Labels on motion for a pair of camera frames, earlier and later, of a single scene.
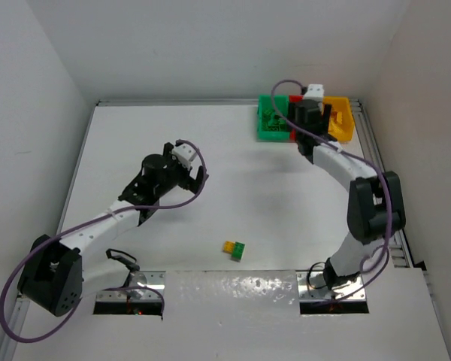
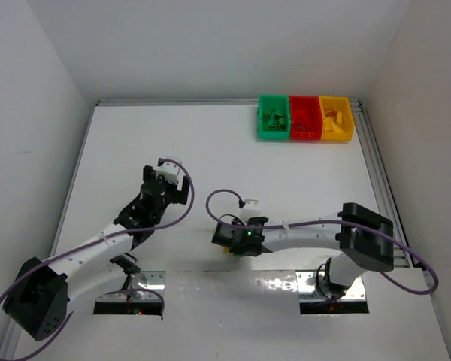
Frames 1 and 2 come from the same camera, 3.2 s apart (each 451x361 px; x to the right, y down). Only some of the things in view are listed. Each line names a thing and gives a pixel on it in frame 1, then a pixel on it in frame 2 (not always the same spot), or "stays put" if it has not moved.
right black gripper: x=327 y=111 to x=221 y=234
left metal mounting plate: x=140 y=278 stays put
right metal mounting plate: x=313 y=286 stays put
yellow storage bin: x=341 y=123 stays put
